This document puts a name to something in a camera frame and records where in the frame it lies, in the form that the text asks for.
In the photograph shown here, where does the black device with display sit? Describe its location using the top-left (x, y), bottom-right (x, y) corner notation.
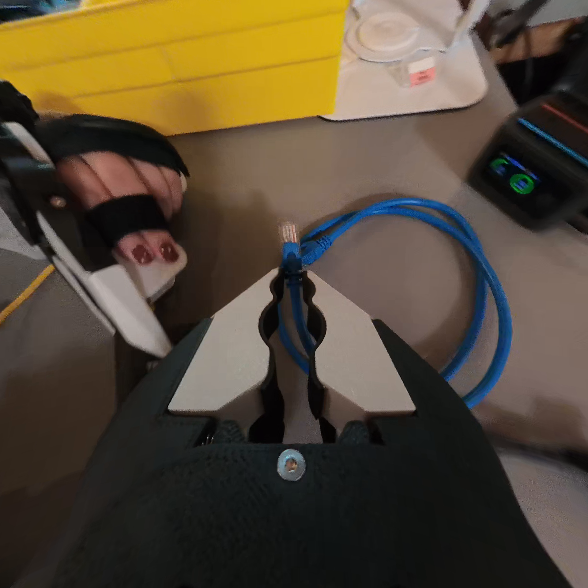
top-left (466, 92), bottom-right (588, 230)

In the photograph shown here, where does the yellow ethernet cable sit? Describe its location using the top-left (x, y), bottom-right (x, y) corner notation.
top-left (0, 264), bottom-right (56, 324)

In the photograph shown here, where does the person's left hand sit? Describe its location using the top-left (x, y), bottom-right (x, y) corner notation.
top-left (56, 153), bottom-right (184, 268)

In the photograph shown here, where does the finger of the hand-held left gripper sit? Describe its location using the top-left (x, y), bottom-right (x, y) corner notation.
top-left (87, 264), bottom-right (174, 360)
top-left (36, 211), bottom-right (116, 336)

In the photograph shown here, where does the blue ethernet cable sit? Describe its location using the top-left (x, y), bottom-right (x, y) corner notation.
top-left (278, 198), bottom-right (513, 409)

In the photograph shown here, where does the white tray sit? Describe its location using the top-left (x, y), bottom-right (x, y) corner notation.
top-left (319, 0), bottom-right (488, 121)

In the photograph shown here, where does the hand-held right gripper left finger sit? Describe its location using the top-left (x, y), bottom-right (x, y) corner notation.
top-left (168, 268), bottom-right (286, 444)

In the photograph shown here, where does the clear measuring jug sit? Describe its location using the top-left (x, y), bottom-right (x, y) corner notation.
top-left (354, 0), bottom-right (474, 88)

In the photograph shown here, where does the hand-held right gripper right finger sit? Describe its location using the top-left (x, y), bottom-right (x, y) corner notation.
top-left (300, 269), bottom-right (416, 444)

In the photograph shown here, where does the yellow plastic box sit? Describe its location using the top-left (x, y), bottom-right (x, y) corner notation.
top-left (0, 0), bottom-right (350, 136)

